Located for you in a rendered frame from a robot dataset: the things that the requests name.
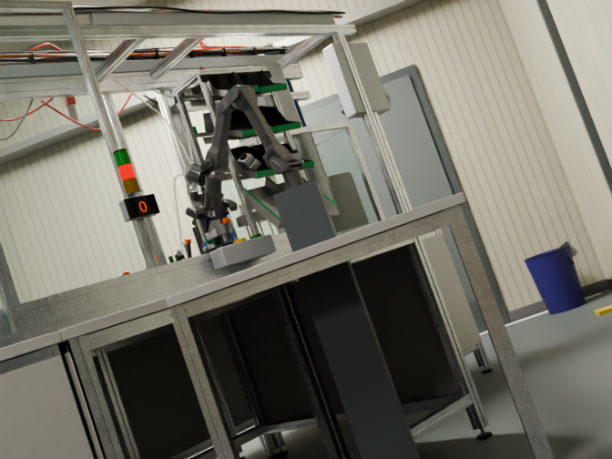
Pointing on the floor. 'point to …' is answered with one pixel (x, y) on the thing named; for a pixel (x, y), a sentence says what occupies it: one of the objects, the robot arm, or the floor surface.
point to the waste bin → (556, 279)
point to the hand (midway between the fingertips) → (210, 222)
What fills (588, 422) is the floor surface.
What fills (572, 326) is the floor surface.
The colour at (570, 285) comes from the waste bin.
